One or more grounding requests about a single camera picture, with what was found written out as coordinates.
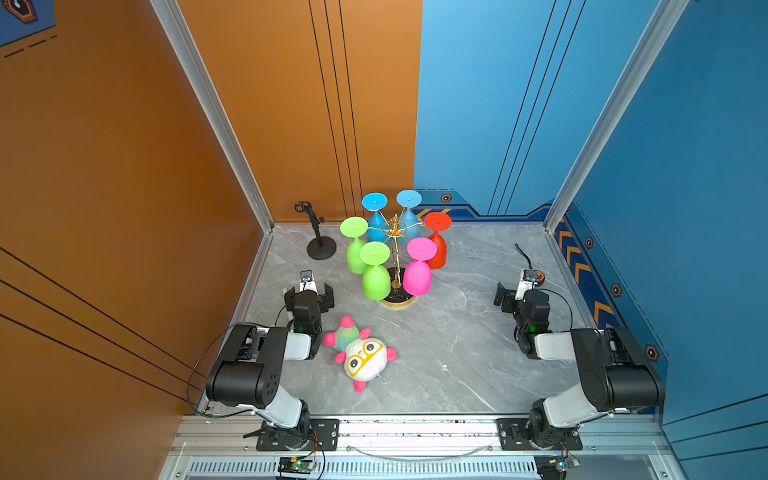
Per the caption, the pink wine glass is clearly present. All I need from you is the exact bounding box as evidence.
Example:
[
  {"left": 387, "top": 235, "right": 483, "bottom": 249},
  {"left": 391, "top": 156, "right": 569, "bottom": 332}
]
[{"left": 403, "top": 238, "right": 437, "bottom": 296}]

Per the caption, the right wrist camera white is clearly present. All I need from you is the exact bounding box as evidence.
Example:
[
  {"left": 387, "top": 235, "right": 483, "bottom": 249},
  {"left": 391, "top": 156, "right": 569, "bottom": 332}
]
[{"left": 515, "top": 268, "right": 545, "bottom": 300}]

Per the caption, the circuit board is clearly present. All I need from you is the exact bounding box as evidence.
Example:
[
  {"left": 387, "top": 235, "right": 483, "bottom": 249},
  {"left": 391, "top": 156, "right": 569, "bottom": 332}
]
[
  {"left": 534, "top": 456, "right": 567, "bottom": 480},
  {"left": 277, "top": 457, "right": 317, "bottom": 478}
]

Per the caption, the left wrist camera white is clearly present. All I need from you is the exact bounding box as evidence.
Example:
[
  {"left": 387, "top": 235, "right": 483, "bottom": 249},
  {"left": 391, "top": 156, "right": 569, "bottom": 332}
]
[{"left": 299, "top": 270, "right": 317, "bottom": 292}]

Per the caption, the right light blue wine glass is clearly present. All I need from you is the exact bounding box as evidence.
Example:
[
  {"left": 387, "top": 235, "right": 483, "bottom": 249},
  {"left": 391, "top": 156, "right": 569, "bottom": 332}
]
[{"left": 396, "top": 190, "right": 422, "bottom": 240}]

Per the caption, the black phone stand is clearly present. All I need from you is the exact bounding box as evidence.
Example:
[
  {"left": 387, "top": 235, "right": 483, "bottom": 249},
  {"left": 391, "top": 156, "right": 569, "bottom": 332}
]
[{"left": 294, "top": 201, "right": 337, "bottom": 260}]

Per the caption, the green wine glass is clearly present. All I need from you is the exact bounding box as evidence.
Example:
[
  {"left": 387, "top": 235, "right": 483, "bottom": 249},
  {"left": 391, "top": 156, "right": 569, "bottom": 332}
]
[
  {"left": 340, "top": 216, "right": 368, "bottom": 275},
  {"left": 360, "top": 241, "right": 391, "bottom": 301}
]

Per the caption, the red wine glass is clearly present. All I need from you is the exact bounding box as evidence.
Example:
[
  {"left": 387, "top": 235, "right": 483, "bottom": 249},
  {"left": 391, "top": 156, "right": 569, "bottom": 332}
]
[{"left": 424, "top": 212, "right": 452, "bottom": 270}]

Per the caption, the aluminium front rail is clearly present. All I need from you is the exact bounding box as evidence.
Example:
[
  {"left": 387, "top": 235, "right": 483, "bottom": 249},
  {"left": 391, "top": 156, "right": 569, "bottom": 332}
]
[{"left": 159, "top": 414, "right": 686, "bottom": 479}]

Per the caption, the gold wine glass rack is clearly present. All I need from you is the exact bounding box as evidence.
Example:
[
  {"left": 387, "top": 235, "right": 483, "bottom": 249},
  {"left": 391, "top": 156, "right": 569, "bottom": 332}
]
[{"left": 381, "top": 212, "right": 423, "bottom": 310}]

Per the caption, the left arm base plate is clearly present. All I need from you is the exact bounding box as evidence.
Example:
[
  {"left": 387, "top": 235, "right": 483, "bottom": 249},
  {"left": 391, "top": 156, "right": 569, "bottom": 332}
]
[{"left": 256, "top": 417, "right": 340, "bottom": 452}]

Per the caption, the left blue wine glass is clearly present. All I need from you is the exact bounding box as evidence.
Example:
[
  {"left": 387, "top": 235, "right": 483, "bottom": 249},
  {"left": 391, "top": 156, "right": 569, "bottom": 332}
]
[{"left": 362, "top": 192, "right": 388, "bottom": 242}]

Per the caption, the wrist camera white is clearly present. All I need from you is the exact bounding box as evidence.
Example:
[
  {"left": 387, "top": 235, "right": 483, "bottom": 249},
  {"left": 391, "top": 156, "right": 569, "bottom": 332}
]
[
  {"left": 515, "top": 268, "right": 545, "bottom": 300},
  {"left": 299, "top": 270, "right": 317, "bottom": 292}
]

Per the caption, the left circuit board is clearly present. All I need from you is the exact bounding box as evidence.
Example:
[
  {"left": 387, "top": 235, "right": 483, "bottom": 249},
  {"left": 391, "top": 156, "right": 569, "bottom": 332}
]
[{"left": 277, "top": 457, "right": 317, "bottom": 478}]

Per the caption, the plush toy with glasses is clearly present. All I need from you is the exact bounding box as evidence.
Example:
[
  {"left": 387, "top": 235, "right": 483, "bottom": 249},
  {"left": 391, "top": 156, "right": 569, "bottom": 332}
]
[{"left": 323, "top": 316, "right": 397, "bottom": 393}]

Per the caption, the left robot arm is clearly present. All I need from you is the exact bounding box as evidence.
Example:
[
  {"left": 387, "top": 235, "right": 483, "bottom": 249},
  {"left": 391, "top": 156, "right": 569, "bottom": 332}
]
[{"left": 206, "top": 284, "right": 334, "bottom": 450}]

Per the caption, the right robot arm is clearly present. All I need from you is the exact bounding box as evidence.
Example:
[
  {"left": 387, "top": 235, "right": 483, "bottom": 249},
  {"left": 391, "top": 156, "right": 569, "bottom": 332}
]
[{"left": 494, "top": 284, "right": 665, "bottom": 449}]

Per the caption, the right circuit board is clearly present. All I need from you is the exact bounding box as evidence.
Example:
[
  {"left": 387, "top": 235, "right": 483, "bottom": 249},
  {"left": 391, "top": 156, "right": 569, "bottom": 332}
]
[{"left": 534, "top": 456, "right": 567, "bottom": 480}]

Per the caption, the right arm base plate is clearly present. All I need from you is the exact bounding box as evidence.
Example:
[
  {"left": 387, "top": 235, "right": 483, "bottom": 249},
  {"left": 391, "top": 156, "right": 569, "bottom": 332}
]
[{"left": 496, "top": 417, "right": 583, "bottom": 451}]

